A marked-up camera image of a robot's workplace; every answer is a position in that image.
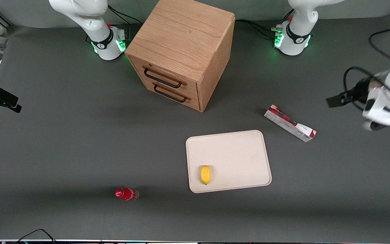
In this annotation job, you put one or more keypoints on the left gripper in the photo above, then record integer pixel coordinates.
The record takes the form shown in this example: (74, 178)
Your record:
(361, 91)

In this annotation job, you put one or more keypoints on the red cookie box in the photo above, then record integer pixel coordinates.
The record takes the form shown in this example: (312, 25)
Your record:
(288, 122)

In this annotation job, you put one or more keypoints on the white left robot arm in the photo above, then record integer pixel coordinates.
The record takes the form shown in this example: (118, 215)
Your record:
(296, 34)

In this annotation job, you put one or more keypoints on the beige plastic tray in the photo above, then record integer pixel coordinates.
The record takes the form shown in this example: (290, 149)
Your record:
(235, 159)

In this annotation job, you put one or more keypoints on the yellow lemon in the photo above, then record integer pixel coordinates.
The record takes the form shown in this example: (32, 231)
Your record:
(205, 174)

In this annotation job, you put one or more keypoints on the wooden drawer front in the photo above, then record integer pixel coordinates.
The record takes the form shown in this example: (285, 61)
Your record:
(174, 96)
(168, 79)

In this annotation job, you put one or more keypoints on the wooden drawer cabinet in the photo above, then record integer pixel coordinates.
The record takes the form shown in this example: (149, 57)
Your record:
(181, 37)

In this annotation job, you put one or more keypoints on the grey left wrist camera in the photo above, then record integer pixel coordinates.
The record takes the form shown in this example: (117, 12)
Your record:
(389, 122)

